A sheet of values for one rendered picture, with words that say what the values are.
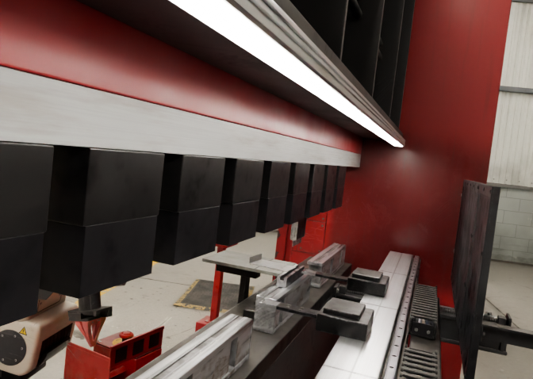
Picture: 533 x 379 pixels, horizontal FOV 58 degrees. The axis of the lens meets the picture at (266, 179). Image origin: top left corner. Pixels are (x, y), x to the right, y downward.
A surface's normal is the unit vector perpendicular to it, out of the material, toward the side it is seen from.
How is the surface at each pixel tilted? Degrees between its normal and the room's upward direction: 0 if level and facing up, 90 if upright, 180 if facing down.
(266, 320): 90
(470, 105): 90
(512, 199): 90
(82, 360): 90
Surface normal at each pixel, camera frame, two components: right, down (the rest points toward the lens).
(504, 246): -0.14, 0.04
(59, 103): 0.94, 0.12
